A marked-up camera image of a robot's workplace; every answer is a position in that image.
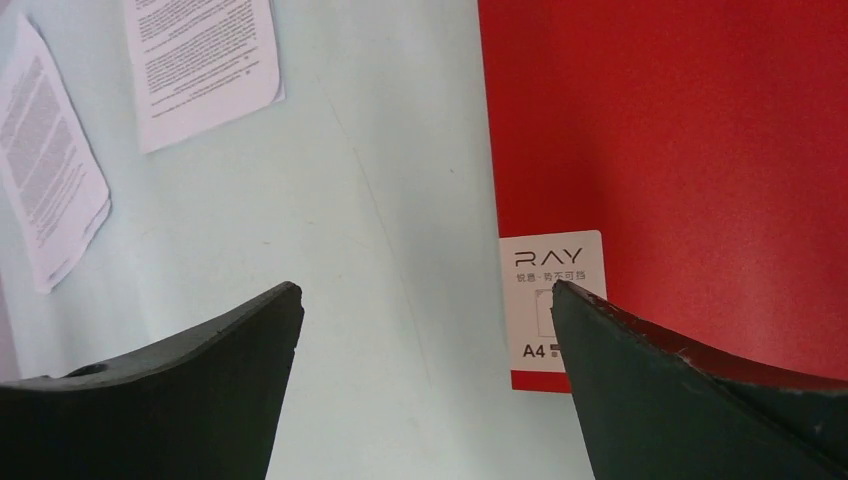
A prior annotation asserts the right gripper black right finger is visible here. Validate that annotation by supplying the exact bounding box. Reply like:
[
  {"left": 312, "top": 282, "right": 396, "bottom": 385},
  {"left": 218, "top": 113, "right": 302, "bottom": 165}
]
[{"left": 551, "top": 281, "right": 847, "bottom": 479}]

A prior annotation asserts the red and black file folder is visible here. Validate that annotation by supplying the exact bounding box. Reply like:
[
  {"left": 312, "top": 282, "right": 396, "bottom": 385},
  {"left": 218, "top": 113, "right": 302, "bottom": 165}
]
[{"left": 478, "top": 1, "right": 847, "bottom": 393}]

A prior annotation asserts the printed paper sheet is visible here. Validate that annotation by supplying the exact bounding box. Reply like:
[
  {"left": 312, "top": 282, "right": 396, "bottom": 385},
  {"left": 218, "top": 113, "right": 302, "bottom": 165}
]
[
  {"left": 123, "top": 0, "right": 286, "bottom": 154},
  {"left": 1, "top": 15, "right": 111, "bottom": 294}
]

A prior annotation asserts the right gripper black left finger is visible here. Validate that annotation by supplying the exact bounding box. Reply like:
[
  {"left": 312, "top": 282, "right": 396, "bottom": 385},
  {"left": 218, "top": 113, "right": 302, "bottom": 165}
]
[{"left": 1, "top": 282, "right": 304, "bottom": 479}]

